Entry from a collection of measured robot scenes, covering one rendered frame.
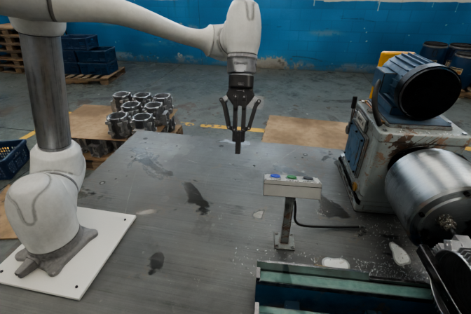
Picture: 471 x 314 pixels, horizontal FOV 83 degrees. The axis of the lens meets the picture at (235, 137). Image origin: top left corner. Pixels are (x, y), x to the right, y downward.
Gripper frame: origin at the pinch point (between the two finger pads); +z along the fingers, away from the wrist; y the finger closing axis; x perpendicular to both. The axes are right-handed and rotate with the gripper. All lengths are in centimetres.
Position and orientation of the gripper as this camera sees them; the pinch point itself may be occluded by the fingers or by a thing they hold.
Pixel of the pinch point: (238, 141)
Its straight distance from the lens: 82.0
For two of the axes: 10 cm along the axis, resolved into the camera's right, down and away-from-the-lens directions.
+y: 9.9, 0.6, -1.0
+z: -0.4, 9.9, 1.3
